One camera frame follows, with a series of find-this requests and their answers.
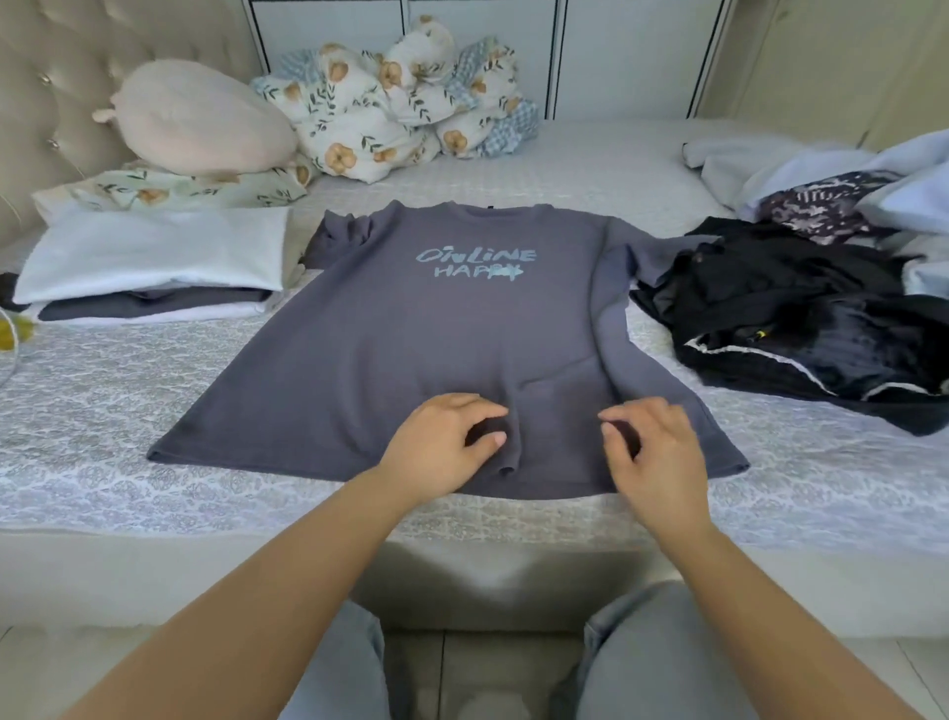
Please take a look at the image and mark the person's left forearm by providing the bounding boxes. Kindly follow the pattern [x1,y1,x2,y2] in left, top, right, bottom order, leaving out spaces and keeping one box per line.
[59,472,424,720]

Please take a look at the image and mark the person's right forearm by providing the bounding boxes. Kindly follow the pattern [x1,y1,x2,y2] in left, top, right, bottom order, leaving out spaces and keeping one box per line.
[652,519,924,720]

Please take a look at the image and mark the white door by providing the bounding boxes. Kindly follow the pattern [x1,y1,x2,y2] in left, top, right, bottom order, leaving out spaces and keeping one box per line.
[697,0,949,153]

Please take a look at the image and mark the floral pillow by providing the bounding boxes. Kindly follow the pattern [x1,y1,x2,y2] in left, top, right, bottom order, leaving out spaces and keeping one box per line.
[71,155,322,213]

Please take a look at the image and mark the bed with grey patterned sheet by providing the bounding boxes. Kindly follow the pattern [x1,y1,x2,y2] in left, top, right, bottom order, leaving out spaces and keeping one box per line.
[0,119,949,640]

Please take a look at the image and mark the white wardrobe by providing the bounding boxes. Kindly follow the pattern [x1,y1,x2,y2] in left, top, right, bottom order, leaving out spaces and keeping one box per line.
[243,0,737,125]

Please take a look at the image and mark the beige tufted headboard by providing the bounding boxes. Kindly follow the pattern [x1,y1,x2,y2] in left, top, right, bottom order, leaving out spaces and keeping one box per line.
[0,0,270,248]

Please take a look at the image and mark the floral bunched quilt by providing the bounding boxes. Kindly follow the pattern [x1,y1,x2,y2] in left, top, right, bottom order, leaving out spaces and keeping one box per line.
[452,37,545,160]

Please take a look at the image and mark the pink plush pillow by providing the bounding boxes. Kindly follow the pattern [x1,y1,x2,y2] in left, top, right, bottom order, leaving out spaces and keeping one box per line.
[90,57,302,178]

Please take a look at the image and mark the dark purple patterned garment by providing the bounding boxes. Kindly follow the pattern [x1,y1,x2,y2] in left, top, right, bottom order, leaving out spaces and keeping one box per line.
[759,169,906,248]

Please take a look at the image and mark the person's right hand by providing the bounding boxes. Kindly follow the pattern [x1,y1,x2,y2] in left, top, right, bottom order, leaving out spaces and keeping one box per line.
[596,396,717,548]

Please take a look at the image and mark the yellow packet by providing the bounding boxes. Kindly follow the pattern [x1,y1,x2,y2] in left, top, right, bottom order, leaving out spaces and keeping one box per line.
[0,309,38,355]

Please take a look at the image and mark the white packet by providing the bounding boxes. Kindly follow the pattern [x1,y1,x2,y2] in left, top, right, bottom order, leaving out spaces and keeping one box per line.
[30,181,106,228]

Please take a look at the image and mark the white printed t-shirt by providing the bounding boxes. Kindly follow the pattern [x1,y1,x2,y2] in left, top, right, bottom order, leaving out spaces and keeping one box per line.
[12,203,296,308]

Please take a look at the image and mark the person's left hand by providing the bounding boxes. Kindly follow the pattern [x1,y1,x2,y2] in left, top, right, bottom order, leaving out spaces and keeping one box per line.
[375,392,512,510]

